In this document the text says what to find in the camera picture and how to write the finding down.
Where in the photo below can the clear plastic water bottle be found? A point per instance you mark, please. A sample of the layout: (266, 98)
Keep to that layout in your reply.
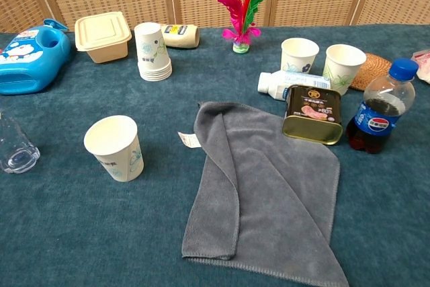
(15, 147)

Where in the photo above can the white milk drink bottle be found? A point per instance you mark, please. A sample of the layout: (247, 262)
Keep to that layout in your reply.
(275, 85)

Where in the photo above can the cream mayonnaise squeeze bottle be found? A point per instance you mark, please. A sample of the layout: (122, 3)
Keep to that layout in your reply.
(181, 36)

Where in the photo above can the upside-down paper cup stack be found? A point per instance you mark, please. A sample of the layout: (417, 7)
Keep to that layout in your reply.
(151, 51)

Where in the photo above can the paper cup blue print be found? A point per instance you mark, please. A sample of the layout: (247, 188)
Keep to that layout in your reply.
(117, 152)

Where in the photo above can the paper cup blue flower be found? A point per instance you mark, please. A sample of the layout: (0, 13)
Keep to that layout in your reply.
(299, 56)

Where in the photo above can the paper cup green flower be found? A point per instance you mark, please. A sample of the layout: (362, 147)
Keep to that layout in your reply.
(342, 68)

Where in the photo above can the cola bottle blue cap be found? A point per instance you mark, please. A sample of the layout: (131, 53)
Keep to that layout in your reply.
(379, 112)

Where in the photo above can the blue cartoon detergent jug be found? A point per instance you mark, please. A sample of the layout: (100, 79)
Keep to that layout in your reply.
(27, 62)

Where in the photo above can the grey microfibre towel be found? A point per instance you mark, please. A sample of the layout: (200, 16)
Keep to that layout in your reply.
(268, 183)

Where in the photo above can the black luncheon meat can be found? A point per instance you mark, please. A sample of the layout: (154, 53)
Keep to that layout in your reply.
(312, 115)

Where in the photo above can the colourful feather shuttlecock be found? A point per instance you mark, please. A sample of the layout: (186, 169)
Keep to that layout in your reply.
(240, 14)

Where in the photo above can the beige lidded food container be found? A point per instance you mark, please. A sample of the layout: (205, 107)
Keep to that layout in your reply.
(100, 36)

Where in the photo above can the round woven rattan coaster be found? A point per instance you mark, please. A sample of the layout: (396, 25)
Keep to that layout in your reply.
(373, 72)

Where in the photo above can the dark blue tablecloth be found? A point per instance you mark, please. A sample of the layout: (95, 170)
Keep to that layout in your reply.
(84, 233)

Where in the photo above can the pink printed plastic packet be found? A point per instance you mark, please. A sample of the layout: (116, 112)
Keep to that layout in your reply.
(424, 65)

